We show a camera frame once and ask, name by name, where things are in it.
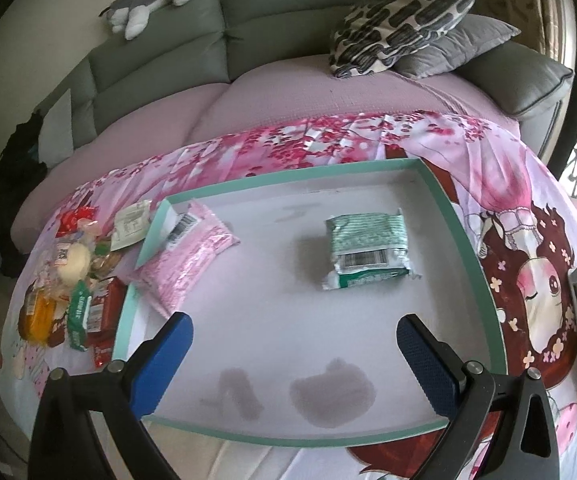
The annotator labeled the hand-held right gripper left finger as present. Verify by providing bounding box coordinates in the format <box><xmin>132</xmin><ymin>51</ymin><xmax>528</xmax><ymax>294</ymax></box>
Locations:
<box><xmin>27</xmin><ymin>311</ymin><xmax>194</xmax><ymax>480</ymax></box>

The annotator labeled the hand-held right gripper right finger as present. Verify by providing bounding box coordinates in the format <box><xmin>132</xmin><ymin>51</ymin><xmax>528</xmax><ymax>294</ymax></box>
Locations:
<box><xmin>397</xmin><ymin>314</ymin><xmax>558</xmax><ymax>480</ymax></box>

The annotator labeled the pink snack packet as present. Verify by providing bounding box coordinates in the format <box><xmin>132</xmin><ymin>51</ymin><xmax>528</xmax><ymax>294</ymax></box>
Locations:
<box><xmin>127</xmin><ymin>199</ymin><xmax>242</xmax><ymax>318</ymax></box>

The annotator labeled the teal-edged white cardboard box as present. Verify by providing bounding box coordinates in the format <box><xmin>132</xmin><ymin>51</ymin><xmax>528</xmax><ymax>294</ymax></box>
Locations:
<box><xmin>112</xmin><ymin>157</ymin><xmax>508</xmax><ymax>448</ymax></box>

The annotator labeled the orange snack packet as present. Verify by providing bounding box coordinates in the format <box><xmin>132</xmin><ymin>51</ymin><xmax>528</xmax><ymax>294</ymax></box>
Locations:
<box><xmin>17</xmin><ymin>282</ymin><xmax>64</xmax><ymax>346</ymax></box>

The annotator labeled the green striped snack packet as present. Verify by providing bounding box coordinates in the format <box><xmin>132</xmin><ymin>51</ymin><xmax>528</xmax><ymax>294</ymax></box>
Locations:
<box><xmin>321</xmin><ymin>208</ymin><xmax>414</xmax><ymax>292</ymax></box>

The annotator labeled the clear nut packet green edge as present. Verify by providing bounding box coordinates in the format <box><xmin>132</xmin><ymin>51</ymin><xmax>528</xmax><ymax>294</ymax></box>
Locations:
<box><xmin>91</xmin><ymin>250</ymin><xmax>124</xmax><ymax>281</ymax></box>

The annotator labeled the clear cream bun packet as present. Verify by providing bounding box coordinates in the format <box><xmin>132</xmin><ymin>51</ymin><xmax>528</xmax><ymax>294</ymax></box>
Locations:
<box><xmin>43</xmin><ymin>240</ymin><xmax>94</xmax><ymax>291</ymax></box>

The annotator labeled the white snack packet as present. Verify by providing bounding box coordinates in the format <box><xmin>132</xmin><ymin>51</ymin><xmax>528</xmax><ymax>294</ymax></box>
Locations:
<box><xmin>110</xmin><ymin>200</ymin><xmax>153</xmax><ymax>252</ymax></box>

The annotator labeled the red dotted snack packet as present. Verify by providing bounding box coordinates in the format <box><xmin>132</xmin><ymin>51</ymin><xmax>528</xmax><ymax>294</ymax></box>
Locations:
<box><xmin>56</xmin><ymin>205</ymin><xmax>99</xmax><ymax>238</ymax></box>

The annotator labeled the pink printed blanket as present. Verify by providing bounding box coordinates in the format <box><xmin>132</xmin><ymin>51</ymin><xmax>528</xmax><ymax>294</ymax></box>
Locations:
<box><xmin>0</xmin><ymin>110</ymin><xmax>577</xmax><ymax>480</ymax></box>

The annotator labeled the dark clothing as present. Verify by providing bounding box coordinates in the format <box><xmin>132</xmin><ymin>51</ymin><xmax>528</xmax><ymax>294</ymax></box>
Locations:
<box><xmin>0</xmin><ymin>110</ymin><xmax>49</xmax><ymax>276</ymax></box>

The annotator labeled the white cushion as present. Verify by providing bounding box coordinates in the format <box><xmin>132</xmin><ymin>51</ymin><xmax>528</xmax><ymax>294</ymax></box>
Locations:
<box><xmin>38</xmin><ymin>95</ymin><xmax>74</xmax><ymax>166</ymax></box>

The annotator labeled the pink ribbed sofa cover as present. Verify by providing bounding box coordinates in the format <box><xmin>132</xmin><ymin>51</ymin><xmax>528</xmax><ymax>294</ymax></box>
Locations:
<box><xmin>11</xmin><ymin>55</ymin><xmax>519</xmax><ymax>256</ymax></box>

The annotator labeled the grey-green sofa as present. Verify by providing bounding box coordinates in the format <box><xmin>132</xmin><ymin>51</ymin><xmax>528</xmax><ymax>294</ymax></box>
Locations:
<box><xmin>33</xmin><ymin>0</ymin><xmax>577</xmax><ymax>161</ymax></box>

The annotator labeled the grey pillow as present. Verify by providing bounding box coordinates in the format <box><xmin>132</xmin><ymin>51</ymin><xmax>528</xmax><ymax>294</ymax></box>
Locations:
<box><xmin>393</xmin><ymin>14</ymin><xmax>522</xmax><ymax>80</ymax></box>

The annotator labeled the black cream patterned pillow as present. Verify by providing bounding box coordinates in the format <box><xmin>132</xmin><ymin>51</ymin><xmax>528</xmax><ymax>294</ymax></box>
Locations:
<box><xmin>329</xmin><ymin>0</ymin><xmax>479</xmax><ymax>79</ymax></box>

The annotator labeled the grey white plush toy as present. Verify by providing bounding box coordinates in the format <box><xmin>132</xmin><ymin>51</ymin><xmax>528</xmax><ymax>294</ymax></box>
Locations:
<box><xmin>99</xmin><ymin>0</ymin><xmax>202</xmax><ymax>41</ymax></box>

